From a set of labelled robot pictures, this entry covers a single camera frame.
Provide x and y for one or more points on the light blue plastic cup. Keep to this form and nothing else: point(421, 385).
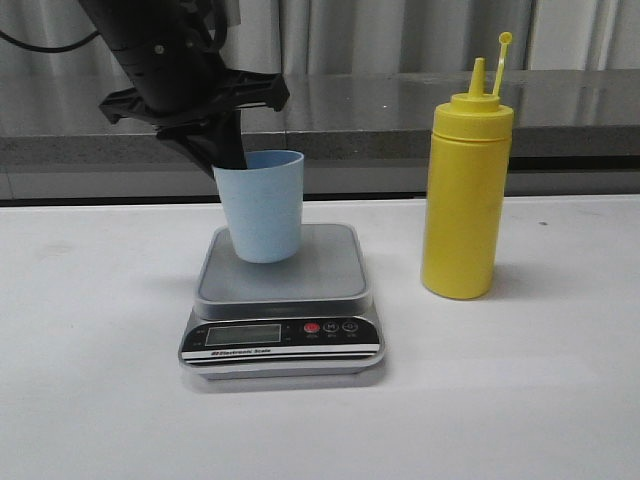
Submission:
point(263, 204)

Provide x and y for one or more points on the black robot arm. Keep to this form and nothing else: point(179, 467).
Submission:
point(204, 22)

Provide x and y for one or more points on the grey stone counter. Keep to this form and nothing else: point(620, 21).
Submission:
point(363, 136)

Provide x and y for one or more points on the yellow squeeze bottle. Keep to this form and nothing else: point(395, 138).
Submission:
point(469, 156)

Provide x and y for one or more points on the silver electronic kitchen scale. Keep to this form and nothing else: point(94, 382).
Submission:
point(305, 322)

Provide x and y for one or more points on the grey curtain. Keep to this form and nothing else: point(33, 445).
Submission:
point(51, 38)

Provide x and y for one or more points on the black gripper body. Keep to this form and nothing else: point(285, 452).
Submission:
point(176, 83)

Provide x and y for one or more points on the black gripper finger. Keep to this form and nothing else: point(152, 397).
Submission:
point(191, 149)
point(222, 141)

